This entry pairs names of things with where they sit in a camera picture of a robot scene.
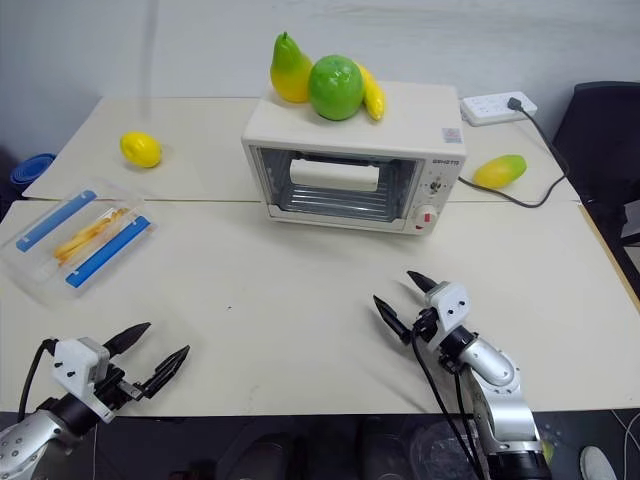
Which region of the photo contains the yellow banana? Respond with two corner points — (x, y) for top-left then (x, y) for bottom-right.
(355, 62), (387, 121)

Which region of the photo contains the yellow green pear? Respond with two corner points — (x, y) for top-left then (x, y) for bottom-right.
(270, 31), (315, 105)

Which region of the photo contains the yellow lemon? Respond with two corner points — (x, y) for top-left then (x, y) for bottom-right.
(119, 131), (163, 170)

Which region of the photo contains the black power cable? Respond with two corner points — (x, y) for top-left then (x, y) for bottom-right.
(457, 104), (572, 209)

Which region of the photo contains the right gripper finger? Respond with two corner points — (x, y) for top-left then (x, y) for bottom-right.
(372, 294), (415, 344)
(406, 270), (440, 297)

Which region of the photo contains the blue roll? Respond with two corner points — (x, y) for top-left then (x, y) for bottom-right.
(10, 152), (57, 187)

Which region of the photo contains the green apple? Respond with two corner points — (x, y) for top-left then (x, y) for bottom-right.
(307, 53), (364, 122)

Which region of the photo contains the french fries pile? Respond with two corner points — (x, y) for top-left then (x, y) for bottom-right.
(52, 206), (132, 267)

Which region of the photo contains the clear plastic tray with blue bars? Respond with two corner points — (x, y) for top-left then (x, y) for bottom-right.
(0, 176), (162, 308)

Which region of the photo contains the white power strip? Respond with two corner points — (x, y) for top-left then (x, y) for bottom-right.
(460, 90), (539, 127)

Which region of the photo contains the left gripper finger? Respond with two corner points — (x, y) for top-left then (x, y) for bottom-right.
(139, 344), (192, 400)
(102, 322), (153, 358)

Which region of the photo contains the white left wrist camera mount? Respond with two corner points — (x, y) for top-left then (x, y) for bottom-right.
(49, 337), (117, 424)

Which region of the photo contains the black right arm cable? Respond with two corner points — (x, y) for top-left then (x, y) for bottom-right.
(411, 329), (484, 480)

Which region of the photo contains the yellow green mango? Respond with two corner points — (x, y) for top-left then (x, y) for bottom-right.
(472, 154), (529, 190)

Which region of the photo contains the black chair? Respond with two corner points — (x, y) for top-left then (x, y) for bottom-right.
(551, 81), (640, 302)

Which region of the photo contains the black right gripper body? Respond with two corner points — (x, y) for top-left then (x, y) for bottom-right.
(411, 306), (443, 347)

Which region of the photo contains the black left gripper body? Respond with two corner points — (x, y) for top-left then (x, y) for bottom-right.
(92, 366), (151, 414)

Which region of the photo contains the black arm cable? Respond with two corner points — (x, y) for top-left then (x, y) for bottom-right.
(411, 329), (484, 480)
(16, 338), (57, 422)

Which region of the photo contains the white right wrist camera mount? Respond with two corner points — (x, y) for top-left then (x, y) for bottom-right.
(424, 281), (472, 347)

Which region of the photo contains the white toaster oven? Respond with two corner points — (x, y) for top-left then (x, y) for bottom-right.
(240, 79), (468, 238)

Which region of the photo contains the blue container clasp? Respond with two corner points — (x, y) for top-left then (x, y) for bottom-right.
(64, 214), (154, 289)
(15, 188), (98, 252)

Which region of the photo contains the thin white cable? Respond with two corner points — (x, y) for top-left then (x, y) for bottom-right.
(610, 408), (640, 480)

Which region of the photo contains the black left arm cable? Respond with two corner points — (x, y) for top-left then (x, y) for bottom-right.
(16, 338), (57, 422)

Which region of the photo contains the white shoe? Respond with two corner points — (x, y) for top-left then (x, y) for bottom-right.
(579, 445), (620, 480)

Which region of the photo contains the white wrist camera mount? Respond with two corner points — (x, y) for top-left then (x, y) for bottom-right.
(424, 281), (472, 347)
(49, 337), (117, 424)

